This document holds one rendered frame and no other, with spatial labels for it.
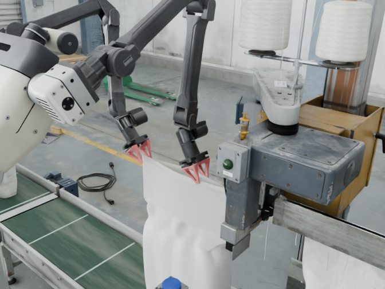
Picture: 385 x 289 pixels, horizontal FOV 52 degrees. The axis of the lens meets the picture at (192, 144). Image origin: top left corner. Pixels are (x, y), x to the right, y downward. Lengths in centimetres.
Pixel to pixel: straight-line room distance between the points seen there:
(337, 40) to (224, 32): 624
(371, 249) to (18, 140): 102
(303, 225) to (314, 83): 498
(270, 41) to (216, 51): 625
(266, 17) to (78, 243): 159
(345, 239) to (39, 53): 99
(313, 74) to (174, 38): 320
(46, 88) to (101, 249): 137
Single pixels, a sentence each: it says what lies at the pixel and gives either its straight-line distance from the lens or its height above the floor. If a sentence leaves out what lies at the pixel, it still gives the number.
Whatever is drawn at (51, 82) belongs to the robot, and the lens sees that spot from 103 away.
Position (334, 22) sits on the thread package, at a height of 163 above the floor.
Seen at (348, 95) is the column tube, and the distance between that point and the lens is 144.
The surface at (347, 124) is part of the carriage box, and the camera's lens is 129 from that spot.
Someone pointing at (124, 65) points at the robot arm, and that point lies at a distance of 111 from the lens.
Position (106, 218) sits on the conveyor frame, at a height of 41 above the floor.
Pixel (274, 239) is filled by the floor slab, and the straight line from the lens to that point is 301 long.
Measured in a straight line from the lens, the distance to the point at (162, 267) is 167.
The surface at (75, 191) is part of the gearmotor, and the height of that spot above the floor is 33.
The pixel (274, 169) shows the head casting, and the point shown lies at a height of 129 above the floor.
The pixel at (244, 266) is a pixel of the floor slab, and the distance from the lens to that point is 273.
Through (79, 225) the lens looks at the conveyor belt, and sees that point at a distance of 246.
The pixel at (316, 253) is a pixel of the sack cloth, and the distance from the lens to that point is 129.
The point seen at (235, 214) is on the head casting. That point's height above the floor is 111.
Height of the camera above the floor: 173
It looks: 23 degrees down
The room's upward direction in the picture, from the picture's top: 2 degrees clockwise
